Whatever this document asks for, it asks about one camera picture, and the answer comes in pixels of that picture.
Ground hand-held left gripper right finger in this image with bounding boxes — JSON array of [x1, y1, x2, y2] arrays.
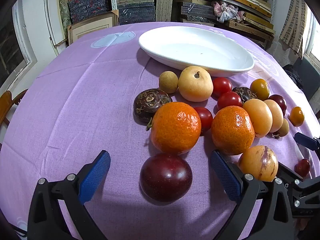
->
[[211, 150, 293, 240]]

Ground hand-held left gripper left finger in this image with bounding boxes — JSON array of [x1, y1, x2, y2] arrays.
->
[[27, 150, 111, 240]]

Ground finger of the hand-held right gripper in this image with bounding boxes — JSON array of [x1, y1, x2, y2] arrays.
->
[[294, 132, 320, 152], [277, 162, 320, 217]]

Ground red cherry tomato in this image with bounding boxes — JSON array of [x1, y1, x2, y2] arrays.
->
[[294, 158, 311, 178], [217, 91, 243, 110], [193, 107, 213, 133], [212, 77, 232, 97]]

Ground orange tomato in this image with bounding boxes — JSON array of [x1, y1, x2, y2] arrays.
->
[[289, 106, 305, 127]]

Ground striped yellow pepino melon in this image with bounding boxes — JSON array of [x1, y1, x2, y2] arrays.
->
[[237, 145, 279, 182]]

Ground yellow round fruit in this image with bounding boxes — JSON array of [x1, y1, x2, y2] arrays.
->
[[242, 99, 273, 138], [263, 99, 285, 133]]

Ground dark purple plum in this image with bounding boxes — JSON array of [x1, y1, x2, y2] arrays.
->
[[139, 153, 193, 202]]

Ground yellow-orange tomato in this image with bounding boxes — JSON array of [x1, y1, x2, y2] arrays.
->
[[250, 78, 270, 101]]

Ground orange mandarin with stem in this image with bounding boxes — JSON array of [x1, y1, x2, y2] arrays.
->
[[146, 102, 202, 155]]

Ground yellow pear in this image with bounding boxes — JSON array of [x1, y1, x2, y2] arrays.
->
[[178, 66, 214, 102]]

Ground white oval plate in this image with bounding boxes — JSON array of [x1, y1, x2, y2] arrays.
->
[[139, 26, 255, 77]]

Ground dark bag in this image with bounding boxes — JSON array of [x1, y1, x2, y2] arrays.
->
[[282, 64, 320, 100]]

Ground purple printed tablecloth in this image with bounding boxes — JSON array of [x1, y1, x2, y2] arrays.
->
[[0, 22, 320, 240]]

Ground wooden chair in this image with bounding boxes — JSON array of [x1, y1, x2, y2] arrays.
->
[[0, 89, 29, 130]]

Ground stack of wooden frames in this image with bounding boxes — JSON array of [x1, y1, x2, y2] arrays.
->
[[220, 0, 275, 40]]

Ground pink cloth bundle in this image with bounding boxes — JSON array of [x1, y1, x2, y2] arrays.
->
[[211, 0, 244, 23]]

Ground white-framed sliding window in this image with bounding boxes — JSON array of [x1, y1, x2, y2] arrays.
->
[[0, 5, 38, 88]]

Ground white boards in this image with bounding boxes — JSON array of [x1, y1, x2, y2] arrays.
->
[[44, 0, 68, 53]]

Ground dark grey patterned box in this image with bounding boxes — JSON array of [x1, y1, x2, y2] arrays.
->
[[181, 2, 215, 22]]

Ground stack of blue floral boxes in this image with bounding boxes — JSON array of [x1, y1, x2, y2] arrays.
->
[[68, 0, 112, 24]]

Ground green marble slab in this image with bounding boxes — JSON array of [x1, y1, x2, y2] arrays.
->
[[57, 0, 73, 30]]

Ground stack of dark grey boxes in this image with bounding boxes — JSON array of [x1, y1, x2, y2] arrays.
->
[[117, 0, 156, 25]]

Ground grey metal shelf rack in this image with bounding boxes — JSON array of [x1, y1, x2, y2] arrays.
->
[[110, 0, 278, 28]]

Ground upright woven tan boxes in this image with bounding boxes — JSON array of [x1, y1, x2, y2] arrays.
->
[[155, 0, 173, 22]]

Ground beige picture frame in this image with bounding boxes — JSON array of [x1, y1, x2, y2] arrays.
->
[[67, 10, 119, 47]]

